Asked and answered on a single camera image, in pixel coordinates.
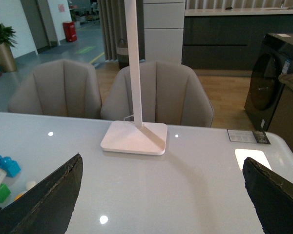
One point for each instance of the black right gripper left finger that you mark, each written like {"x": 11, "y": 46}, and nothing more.
{"x": 46, "y": 208}

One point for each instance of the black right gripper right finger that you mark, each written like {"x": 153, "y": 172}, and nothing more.
{"x": 271, "y": 195}

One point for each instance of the yellow toy block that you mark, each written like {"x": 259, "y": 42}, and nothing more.
{"x": 19, "y": 195}

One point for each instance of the white studded base plate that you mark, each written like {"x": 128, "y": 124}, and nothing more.
{"x": 29, "y": 185}

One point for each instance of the green toy block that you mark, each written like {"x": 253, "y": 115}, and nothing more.
{"x": 4, "y": 192}

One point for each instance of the blue toy block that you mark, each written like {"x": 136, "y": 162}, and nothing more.
{"x": 10, "y": 166}

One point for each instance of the table label sticker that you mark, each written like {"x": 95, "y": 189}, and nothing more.
{"x": 248, "y": 136}

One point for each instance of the black washing machine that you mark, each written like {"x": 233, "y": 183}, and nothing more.
{"x": 275, "y": 59}

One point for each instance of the white desk lamp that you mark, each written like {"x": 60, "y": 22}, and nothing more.
{"x": 135, "y": 137}

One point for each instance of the beige chair left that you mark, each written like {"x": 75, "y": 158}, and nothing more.
{"x": 63, "y": 88}

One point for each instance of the beige chair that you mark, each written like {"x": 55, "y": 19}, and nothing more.
{"x": 63, "y": 88}
{"x": 171, "y": 94}

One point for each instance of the beige chair right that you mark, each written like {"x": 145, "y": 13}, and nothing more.
{"x": 171, "y": 94}

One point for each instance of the green potted plant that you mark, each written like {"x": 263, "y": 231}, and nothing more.
{"x": 7, "y": 40}

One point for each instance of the dark grey counter cabinet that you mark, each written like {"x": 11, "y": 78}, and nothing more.
{"x": 217, "y": 39}

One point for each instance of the woven basket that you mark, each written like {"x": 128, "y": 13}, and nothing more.
{"x": 122, "y": 54}

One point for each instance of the grey curtain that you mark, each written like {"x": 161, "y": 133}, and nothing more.
{"x": 113, "y": 26}

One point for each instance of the white drawer cabinet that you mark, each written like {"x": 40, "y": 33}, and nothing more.
{"x": 163, "y": 29}

